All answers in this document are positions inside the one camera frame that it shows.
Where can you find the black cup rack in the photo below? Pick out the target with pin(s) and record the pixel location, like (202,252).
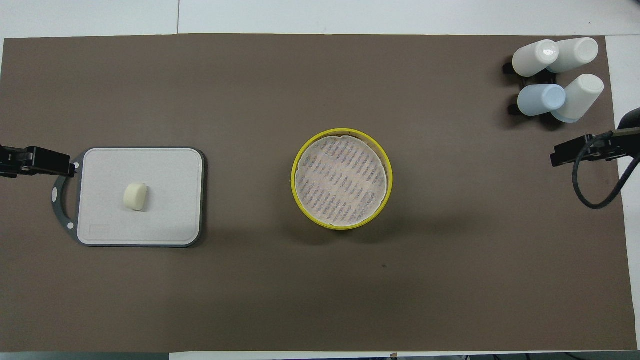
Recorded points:
(509,68)

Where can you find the brown table mat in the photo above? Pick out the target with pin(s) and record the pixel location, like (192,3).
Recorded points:
(450,275)

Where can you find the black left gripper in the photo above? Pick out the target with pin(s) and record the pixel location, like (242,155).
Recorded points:
(35,162)

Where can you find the light blue plastic cup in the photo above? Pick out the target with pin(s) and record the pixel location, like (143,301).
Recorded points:
(541,100)

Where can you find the white perforated steamer liner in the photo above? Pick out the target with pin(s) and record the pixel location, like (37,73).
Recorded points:
(340,180)

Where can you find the white steamed bun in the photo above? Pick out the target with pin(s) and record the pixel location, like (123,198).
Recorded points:
(135,196)

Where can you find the white cutting board grey rim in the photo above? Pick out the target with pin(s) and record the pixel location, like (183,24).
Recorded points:
(150,220)

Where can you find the white plastic cup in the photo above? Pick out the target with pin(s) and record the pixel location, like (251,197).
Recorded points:
(535,57)
(580,97)
(575,54)

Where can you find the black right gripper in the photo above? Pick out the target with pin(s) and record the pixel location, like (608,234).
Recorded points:
(587,150)

